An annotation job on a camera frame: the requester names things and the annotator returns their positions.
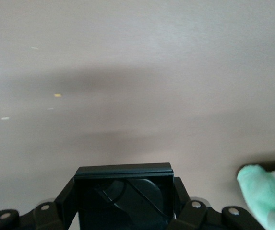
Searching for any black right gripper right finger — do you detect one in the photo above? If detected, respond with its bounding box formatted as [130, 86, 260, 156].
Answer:
[165, 176, 266, 230]

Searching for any brown table cover sheet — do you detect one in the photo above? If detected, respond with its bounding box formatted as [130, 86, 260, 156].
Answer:
[0, 0, 275, 230]

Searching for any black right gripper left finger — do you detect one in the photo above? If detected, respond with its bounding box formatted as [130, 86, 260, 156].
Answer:
[0, 176, 78, 230]

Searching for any black phone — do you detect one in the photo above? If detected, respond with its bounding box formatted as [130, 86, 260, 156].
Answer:
[73, 162, 176, 230]

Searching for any green dinosaur plush toy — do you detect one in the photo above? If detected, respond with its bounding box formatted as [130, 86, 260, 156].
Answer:
[236, 159, 275, 230]

